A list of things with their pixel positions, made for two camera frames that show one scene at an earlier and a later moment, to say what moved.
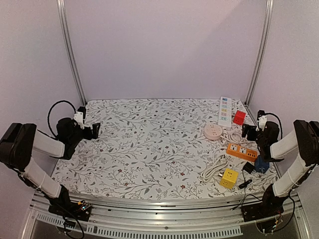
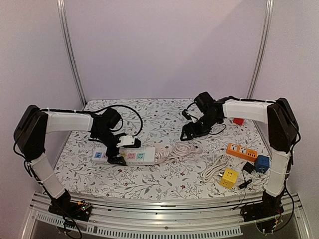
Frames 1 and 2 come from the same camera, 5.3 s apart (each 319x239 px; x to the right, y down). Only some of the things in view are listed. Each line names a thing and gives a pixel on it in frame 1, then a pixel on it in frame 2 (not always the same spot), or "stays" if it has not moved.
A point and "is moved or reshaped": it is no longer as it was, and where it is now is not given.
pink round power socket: (213, 131) to (161, 152)
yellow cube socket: (230, 178) stays
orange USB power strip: (242, 152) stays
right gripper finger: (245, 129) to (187, 129)
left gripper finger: (95, 130) to (116, 160)
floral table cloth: (165, 149) stays
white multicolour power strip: (225, 112) is moved or reshaped
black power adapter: (248, 167) stays
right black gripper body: (250, 132) to (193, 128)
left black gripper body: (88, 135) to (110, 153)
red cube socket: (239, 117) stays
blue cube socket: (260, 166) stays
